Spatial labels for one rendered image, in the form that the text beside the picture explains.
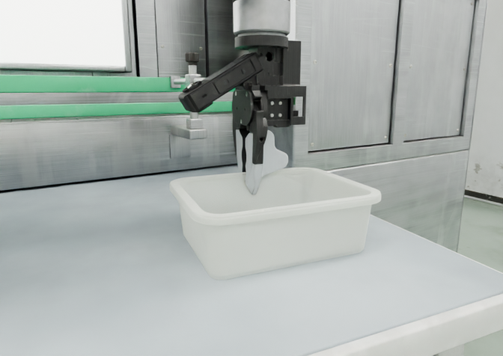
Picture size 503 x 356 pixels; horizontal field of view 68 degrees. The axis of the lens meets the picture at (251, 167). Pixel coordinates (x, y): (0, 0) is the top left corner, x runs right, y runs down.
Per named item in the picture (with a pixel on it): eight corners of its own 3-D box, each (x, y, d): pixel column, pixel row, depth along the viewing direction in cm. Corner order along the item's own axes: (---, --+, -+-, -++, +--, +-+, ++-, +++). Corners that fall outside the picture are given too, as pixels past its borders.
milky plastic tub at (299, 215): (387, 265, 44) (393, 194, 42) (201, 306, 36) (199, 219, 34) (309, 218, 60) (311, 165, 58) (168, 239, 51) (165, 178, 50)
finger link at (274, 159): (292, 195, 53) (293, 129, 51) (253, 200, 50) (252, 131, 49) (281, 190, 55) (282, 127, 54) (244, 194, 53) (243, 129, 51)
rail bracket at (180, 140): (186, 155, 89) (183, 57, 84) (218, 167, 75) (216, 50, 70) (167, 157, 87) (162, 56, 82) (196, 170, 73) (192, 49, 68)
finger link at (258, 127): (268, 165, 49) (268, 96, 47) (257, 166, 48) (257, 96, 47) (254, 159, 53) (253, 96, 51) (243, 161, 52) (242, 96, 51)
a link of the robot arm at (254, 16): (245, -6, 44) (223, 7, 52) (245, 35, 45) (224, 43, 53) (301, 0, 47) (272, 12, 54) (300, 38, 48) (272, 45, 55)
